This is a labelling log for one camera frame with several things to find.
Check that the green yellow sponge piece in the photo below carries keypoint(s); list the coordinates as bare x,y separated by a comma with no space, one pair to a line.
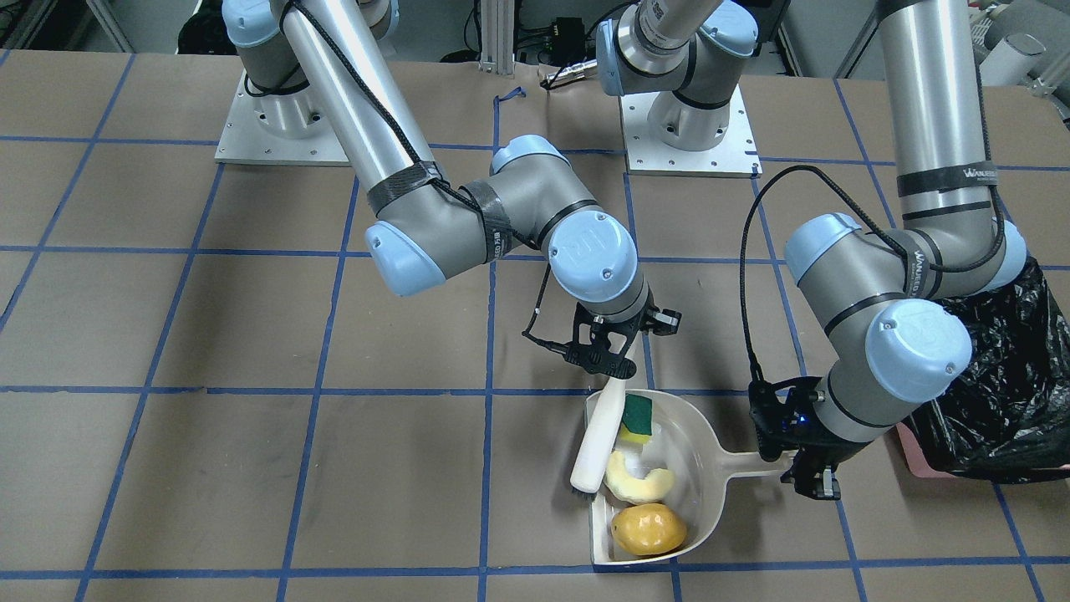
636,423

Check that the pale apple slice toy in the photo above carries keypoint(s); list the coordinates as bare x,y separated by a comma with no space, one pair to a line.
651,488

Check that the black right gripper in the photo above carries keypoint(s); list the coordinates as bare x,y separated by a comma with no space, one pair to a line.
664,319

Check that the yellow toy potato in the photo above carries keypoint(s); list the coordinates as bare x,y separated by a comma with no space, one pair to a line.
649,529

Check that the bin with black bag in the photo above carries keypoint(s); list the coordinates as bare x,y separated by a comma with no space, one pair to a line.
1005,418

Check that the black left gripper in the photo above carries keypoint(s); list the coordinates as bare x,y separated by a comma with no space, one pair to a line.
824,452

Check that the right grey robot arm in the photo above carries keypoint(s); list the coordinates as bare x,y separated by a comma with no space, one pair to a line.
429,227

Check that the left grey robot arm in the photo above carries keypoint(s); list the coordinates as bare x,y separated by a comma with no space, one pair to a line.
876,292

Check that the aluminium frame post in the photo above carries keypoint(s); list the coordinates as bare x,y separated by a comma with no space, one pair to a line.
497,25

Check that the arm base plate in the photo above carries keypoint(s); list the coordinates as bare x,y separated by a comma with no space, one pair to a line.
284,125
665,137

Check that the beige plastic dustpan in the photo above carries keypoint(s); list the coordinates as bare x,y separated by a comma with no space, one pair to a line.
685,444

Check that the white hand brush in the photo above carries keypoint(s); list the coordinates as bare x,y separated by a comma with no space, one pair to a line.
598,439

